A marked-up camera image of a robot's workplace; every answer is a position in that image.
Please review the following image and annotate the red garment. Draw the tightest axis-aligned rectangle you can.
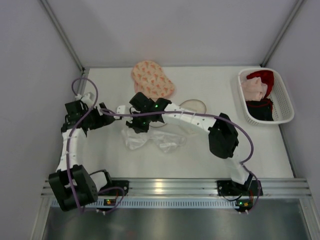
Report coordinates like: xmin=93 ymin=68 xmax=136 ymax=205
xmin=246 ymin=70 xmax=275 ymax=98

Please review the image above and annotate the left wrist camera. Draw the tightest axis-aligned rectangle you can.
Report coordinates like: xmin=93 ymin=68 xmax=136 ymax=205
xmin=75 ymin=92 xmax=95 ymax=104

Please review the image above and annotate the white plastic laundry basket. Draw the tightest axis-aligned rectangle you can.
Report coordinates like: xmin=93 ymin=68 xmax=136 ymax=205
xmin=237 ymin=67 xmax=295 ymax=126

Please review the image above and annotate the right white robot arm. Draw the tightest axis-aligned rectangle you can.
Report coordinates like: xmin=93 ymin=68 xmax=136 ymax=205
xmin=126 ymin=92 xmax=250 ymax=185

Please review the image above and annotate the pink garment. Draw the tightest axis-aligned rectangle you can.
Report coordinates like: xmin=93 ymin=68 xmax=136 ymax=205
xmin=241 ymin=77 xmax=268 ymax=102

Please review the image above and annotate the pink floral laundry bag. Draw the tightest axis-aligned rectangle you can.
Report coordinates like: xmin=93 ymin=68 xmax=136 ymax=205
xmin=131 ymin=60 xmax=175 ymax=100

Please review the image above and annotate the white slotted cable duct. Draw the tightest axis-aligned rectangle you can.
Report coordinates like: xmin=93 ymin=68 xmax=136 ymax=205
xmin=51 ymin=198 xmax=253 ymax=209

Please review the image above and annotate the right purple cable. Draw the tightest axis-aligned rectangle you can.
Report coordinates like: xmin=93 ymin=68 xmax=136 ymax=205
xmin=99 ymin=108 xmax=263 ymax=213

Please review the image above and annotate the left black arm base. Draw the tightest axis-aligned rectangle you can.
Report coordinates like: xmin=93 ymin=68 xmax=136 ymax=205
xmin=98 ymin=180 xmax=130 ymax=196

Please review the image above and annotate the aluminium mounting rail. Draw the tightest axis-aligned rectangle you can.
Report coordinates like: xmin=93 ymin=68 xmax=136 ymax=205
xmin=41 ymin=177 xmax=312 ymax=198

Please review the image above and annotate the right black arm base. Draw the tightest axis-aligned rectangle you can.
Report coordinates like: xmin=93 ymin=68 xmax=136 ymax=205
xmin=216 ymin=180 xmax=264 ymax=197

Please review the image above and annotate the black garment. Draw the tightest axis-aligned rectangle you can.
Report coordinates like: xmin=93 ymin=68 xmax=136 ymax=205
xmin=246 ymin=98 xmax=274 ymax=121

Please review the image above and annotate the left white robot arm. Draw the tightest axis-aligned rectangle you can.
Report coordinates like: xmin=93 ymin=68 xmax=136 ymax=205
xmin=48 ymin=100 xmax=115 ymax=212

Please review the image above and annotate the white round mesh laundry bag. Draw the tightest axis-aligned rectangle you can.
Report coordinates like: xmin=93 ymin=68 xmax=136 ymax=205
xmin=149 ymin=99 xmax=207 ymax=135

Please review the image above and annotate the white bra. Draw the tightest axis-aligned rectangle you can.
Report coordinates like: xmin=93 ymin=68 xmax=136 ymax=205
xmin=121 ymin=128 xmax=187 ymax=153

